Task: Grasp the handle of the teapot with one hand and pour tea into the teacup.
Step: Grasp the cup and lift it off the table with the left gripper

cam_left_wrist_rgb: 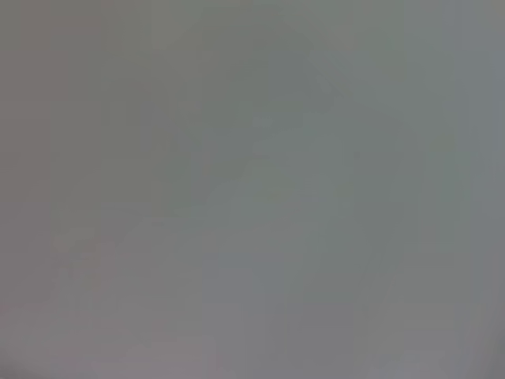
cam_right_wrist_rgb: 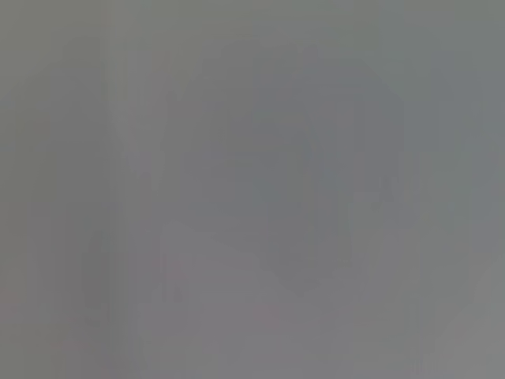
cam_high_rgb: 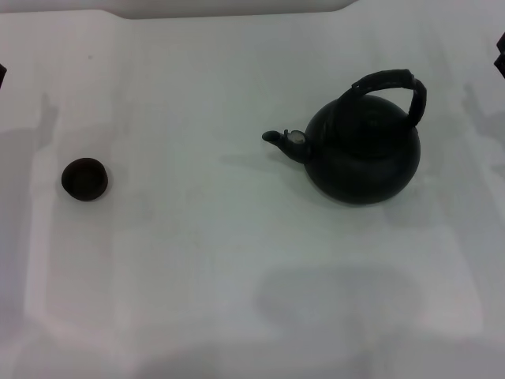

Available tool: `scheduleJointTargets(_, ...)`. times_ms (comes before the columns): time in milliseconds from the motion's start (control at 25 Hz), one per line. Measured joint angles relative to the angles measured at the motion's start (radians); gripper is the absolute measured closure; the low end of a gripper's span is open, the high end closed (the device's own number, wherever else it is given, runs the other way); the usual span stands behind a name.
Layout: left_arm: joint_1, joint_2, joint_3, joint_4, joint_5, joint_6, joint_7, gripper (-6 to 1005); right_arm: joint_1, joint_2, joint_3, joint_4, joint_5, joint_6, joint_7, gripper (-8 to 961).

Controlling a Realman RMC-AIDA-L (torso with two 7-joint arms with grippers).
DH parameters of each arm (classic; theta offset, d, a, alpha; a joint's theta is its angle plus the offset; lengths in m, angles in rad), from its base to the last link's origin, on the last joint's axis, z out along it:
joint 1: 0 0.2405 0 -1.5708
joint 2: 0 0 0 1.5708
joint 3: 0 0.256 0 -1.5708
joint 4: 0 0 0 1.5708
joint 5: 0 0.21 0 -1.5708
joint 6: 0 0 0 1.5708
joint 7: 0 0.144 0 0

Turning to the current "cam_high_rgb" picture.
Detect dark brown teacup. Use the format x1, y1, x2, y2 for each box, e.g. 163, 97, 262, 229
61, 156, 110, 202

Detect black round teapot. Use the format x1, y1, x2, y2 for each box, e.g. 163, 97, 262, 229
261, 69, 428, 206

